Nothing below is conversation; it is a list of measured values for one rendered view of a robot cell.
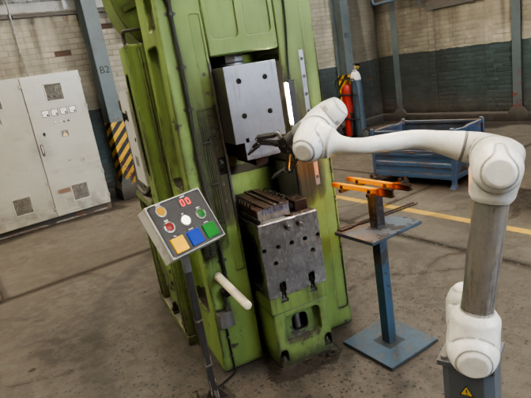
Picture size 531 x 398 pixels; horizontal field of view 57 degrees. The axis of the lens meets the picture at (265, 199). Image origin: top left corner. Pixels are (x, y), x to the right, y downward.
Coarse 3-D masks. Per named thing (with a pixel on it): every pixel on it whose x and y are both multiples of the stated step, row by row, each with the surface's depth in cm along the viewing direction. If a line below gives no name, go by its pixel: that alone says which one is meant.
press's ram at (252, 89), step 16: (256, 64) 252; (272, 64) 255; (224, 80) 246; (240, 80) 250; (256, 80) 253; (272, 80) 257; (224, 96) 252; (240, 96) 251; (256, 96) 255; (272, 96) 259; (224, 112) 258; (240, 112) 253; (256, 112) 256; (272, 112) 260; (224, 128) 264; (240, 128) 254; (256, 128) 258; (272, 128) 262
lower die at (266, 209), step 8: (256, 192) 300; (264, 192) 300; (248, 200) 289; (256, 200) 286; (264, 200) 280; (280, 200) 278; (240, 208) 291; (248, 208) 278; (256, 208) 273; (264, 208) 269; (272, 208) 271; (280, 208) 273; (288, 208) 275; (256, 216) 269; (264, 216) 270
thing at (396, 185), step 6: (348, 180) 285; (354, 180) 281; (360, 180) 276; (366, 180) 273; (372, 180) 270; (378, 180) 268; (390, 186) 258; (396, 186) 256; (402, 186) 252; (408, 186) 248
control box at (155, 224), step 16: (192, 192) 244; (144, 208) 224; (176, 208) 234; (192, 208) 240; (208, 208) 246; (144, 224) 228; (160, 224) 225; (176, 224) 231; (192, 224) 236; (160, 240) 223; (208, 240) 237; (176, 256) 223
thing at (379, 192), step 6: (336, 186) 276; (348, 186) 268; (354, 186) 264; (360, 186) 262; (366, 186) 260; (366, 192) 258; (372, 192) 254; (378, 192) 250; (384, 192) 248; (390, 192) 245
